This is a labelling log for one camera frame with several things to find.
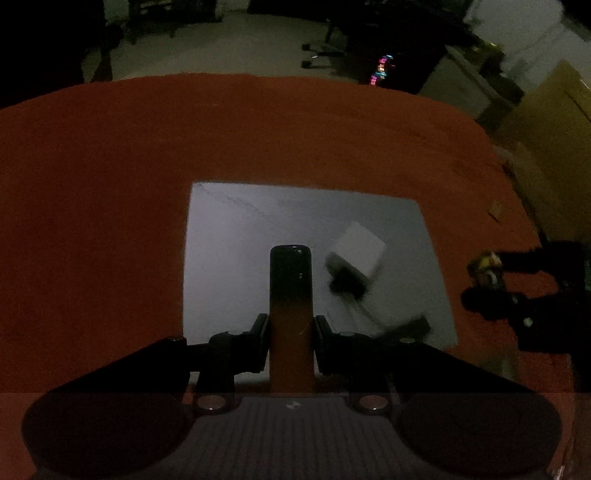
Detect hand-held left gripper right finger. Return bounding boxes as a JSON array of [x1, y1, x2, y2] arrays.
[[315, 315, 539, 398]]

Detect white power adapter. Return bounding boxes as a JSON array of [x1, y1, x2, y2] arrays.
[[325, 222, 387, 289]]

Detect office chair wheeled base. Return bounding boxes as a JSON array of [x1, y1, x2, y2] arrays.
[[300, 18, 354, 70]]

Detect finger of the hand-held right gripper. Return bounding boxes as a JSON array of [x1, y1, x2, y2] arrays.
[[462, 285, 527, 325], [495, 249, 557, 275]]

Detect small yellowish object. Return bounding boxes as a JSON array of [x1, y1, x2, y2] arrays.
[[467, 250, 505, 288]]

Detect orange cloth-covered desktop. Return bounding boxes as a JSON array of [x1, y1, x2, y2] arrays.
[[0, 73, 578, 480]]

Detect tan wooden cabinet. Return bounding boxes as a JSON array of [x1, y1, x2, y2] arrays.
[[489, 60, 591, 247]]

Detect black cable with plug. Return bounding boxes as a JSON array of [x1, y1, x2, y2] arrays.
[[328, 268, 431, 339]]

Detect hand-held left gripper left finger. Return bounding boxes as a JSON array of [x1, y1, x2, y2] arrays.
[[48, 314, 270, 398]]

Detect white cabinet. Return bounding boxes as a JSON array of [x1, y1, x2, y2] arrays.
[[418, 45, 514, 127]]

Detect dark wooden chair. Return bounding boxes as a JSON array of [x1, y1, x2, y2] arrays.
[[124, 0, 182, 44]]

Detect dark desk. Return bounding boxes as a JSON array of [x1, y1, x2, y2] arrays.
[[342, 0, 474, 93]]

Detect grey rectangular board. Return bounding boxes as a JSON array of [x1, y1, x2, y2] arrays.
[[183, 181, 458, 385]]

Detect computer case with coloured lights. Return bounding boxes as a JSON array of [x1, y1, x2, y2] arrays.
[[369, 53, 399, 87]]

